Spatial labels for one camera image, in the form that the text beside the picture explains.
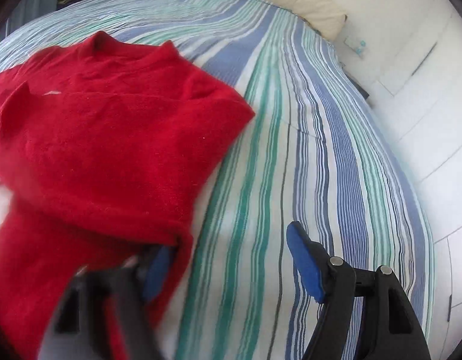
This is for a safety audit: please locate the red knit sweater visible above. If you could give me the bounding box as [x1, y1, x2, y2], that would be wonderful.
[0, 32, 254, 359]

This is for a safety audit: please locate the blue green striped bedspread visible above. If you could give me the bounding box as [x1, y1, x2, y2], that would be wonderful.
[0, 0, 435, 359]

